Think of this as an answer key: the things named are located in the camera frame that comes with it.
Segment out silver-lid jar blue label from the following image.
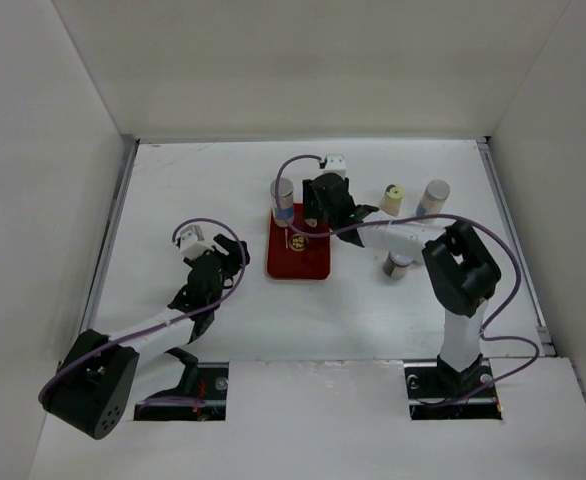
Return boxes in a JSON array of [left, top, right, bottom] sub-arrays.
[[270, 177, 295, 228]]

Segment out yellow-lid condiment bottle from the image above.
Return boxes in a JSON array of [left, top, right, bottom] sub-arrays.
[[379, 184, 405, 217]]

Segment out white-lid jar red label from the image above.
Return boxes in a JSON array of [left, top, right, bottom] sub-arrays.
[[382, 252, 417, 280]]

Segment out silver-lid jar white contents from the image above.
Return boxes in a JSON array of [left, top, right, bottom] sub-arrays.
[[415, 179, 450, 223]]

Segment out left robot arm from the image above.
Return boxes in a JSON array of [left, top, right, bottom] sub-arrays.
[[38, 233, 250, 440]]

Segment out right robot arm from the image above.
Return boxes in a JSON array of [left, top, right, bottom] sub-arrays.
[[302, 173, 501, 396]]

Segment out red rectangular tray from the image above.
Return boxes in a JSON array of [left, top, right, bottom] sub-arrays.
[[266, 203, 331, 281]]

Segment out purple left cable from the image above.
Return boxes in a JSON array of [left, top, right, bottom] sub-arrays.
[[38, 216, 250, 406]]

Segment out purple cable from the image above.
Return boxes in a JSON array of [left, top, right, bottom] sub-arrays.
[[38, 216, 250, 406], [275, 154, 541, 406]]

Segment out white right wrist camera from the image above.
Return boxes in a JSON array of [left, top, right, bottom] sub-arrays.
[[318, 154, 347, 178]]

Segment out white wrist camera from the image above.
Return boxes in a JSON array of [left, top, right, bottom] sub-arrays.
[[174, 224, 213, 261], [318, 154, 347, 178]]

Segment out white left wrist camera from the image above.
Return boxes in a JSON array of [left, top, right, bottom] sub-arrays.
[[174, 224, 213, 261]]

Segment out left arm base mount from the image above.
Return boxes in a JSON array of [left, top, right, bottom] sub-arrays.
[[133, 348, 230, 422]]

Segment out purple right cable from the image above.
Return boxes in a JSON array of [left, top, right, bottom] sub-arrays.
[[275, 154, 541, 406]]

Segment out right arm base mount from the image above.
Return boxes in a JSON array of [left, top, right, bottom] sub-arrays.
[[404, 358, 502, 421]]

